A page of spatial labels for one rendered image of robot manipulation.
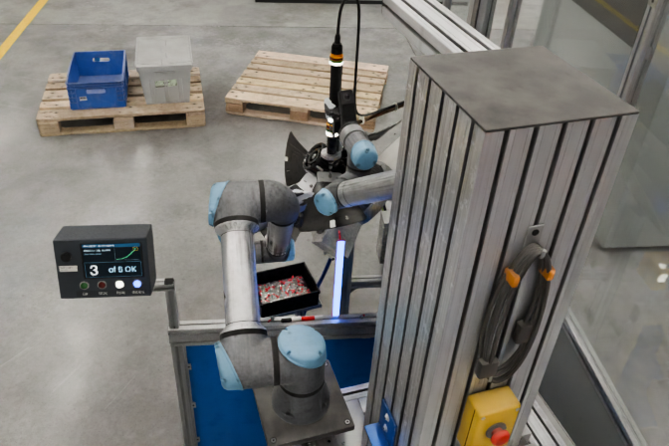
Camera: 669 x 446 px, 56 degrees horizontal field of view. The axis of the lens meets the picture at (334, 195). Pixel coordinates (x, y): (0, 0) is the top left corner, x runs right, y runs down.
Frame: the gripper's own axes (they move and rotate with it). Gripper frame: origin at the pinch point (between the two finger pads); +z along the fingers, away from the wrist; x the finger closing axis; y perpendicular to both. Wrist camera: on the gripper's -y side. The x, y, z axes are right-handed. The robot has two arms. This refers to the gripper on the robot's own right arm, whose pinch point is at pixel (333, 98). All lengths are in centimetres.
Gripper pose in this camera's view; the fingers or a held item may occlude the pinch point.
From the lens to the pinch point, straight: 209.8
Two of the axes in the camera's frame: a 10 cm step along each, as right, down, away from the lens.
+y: -0.6, 8.1, 5.8
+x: 9.6, -1.2, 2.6
